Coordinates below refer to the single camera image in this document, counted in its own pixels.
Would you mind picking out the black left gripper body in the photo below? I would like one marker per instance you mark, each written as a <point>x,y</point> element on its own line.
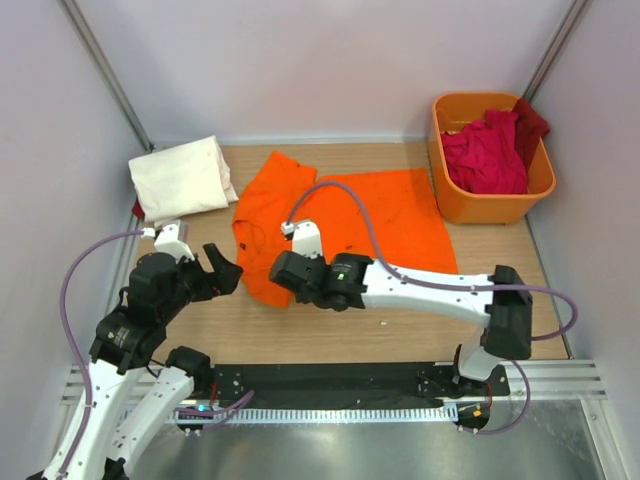
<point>194,284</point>

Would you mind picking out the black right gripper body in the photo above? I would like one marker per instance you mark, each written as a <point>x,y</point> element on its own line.
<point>302,298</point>

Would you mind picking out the orange t shirt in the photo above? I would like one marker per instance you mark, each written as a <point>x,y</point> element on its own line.
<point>392,214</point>

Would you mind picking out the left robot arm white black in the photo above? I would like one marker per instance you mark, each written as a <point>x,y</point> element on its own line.
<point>102,441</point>

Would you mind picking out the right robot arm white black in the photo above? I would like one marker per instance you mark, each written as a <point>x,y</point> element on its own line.
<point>496,304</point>

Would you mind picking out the folded red shirt under white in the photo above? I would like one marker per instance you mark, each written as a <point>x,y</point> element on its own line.
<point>137,210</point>

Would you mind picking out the folded white t shirt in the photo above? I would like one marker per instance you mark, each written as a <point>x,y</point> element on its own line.
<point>183,180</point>

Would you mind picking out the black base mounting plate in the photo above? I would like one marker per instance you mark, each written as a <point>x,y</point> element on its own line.
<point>351,386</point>

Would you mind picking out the magenta t shirt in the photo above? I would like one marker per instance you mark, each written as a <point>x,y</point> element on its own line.
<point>482,159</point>

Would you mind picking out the orange plastic bin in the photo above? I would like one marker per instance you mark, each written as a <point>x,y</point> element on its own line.
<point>450,113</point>

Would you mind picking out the dark red t shirt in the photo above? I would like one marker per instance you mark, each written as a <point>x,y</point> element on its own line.
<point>530,129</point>

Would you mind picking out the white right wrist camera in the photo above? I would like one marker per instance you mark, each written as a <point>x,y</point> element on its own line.
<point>305,238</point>

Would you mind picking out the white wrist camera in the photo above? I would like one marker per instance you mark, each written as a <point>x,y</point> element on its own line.
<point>170,238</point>
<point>305,238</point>

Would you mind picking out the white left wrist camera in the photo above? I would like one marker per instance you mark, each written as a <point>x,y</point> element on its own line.
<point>170,238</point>

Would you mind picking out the white slotted cable duct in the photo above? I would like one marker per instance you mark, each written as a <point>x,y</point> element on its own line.
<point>251,416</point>

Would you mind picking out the left aluminium frame post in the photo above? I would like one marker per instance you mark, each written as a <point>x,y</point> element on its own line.
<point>81,27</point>

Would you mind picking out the aluminium frame post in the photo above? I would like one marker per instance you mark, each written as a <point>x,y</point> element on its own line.
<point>81,27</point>
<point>559,40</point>

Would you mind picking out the right aluminium frame post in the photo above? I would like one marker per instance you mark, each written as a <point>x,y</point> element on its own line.
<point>559,40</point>

